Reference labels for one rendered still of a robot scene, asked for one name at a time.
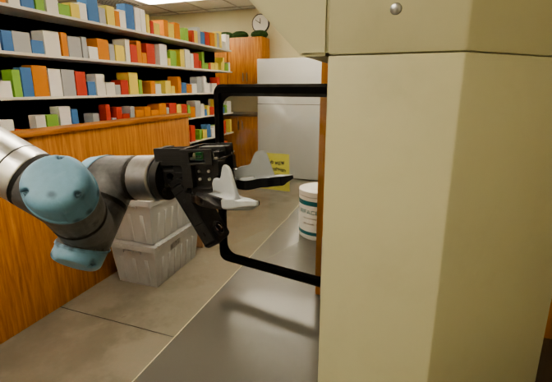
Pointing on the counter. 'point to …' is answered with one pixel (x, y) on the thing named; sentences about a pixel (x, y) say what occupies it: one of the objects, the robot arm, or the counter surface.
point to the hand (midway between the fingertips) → (279, 193)
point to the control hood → (291, 3)
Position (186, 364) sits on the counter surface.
